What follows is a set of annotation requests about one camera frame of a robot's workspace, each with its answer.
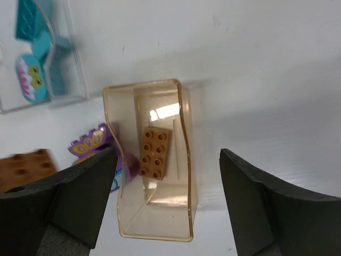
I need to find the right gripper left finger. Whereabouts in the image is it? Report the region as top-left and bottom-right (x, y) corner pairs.
(1, 148), (117, 255)

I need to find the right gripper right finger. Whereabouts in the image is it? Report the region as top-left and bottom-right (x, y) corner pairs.
(220, 149), (340, 255)

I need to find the brown lego brick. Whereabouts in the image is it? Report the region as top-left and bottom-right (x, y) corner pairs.
(140, 126), (171, 180)
(0, 149), (57, 193)

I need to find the teal round printed lego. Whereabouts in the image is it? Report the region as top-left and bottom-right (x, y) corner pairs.
(15, 54), (49, 103)

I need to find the small teal lego brick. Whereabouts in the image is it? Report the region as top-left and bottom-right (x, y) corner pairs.
(31, 31), (72, 95)

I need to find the teal rectangular lego brick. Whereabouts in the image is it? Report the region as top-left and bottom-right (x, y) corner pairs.
(15, 0), (48, 43)

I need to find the purple flower lego piece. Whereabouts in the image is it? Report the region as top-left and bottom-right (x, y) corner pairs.
(110, 149), (140, 192)

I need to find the purple butterfly lego piece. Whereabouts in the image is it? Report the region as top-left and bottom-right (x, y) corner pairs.
(68, 123), (114, 165)

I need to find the amber plastic container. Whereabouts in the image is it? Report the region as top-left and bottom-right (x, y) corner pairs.
(102, 79), (198, 242)

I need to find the clear plastic container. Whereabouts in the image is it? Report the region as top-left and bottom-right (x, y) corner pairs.
(1, 1), (88, 114)

